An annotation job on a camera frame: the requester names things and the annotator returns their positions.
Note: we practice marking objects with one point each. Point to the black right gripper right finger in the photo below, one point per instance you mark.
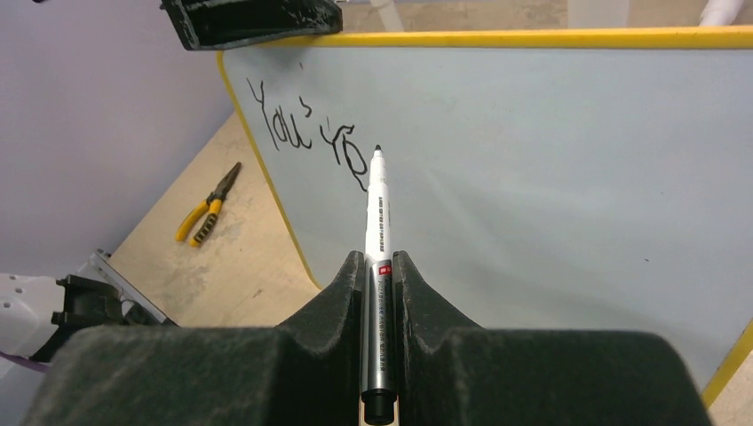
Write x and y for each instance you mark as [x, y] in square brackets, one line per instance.
[456, 372]

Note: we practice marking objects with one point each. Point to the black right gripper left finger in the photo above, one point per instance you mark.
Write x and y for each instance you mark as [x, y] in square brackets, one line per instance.
[304, 371]

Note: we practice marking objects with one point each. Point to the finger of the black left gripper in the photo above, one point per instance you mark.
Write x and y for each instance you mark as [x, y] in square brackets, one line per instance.
[217, 25]

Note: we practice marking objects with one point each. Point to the white whiteboard marker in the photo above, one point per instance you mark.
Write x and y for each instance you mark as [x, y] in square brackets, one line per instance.
[378, 360]

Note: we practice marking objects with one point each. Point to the yellow framed whiteboard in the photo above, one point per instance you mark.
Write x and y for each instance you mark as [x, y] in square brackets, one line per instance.
[590, 178]

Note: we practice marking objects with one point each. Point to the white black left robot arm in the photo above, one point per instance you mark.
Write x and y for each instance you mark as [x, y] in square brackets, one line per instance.
[100, 101]

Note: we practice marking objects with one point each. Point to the yellow handled pliers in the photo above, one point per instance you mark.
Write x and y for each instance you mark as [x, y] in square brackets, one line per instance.
[200, 221]

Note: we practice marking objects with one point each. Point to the aluminium table edge rail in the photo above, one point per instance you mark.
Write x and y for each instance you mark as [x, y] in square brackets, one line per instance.
[137, 309]

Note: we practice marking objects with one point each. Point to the white PVC pipe frame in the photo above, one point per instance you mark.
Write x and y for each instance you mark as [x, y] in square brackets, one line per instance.
[482, 15]

